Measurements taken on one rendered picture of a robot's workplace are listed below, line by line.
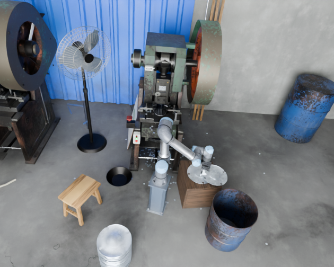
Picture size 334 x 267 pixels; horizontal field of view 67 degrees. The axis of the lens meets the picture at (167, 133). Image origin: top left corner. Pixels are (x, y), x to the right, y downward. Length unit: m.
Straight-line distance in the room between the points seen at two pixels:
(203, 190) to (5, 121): 2.27
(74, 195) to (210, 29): 1.98
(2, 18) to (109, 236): 2.01
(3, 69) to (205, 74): 1.75
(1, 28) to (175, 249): 2.47
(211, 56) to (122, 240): 1.74
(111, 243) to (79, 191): 0.63
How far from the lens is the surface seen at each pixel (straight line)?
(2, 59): 2.61
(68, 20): 3.87
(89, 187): 2.68
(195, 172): 2.81
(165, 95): 2.75
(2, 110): 3.33
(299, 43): 4.29
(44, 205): 3.07
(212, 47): 2.34
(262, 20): 3.96
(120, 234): 2.39
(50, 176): 3.31
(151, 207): 2.82
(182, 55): 2.53
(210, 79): 2.33
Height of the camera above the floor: 2.42
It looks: 40 degrees down
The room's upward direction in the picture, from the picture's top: 7 degrees clockwise
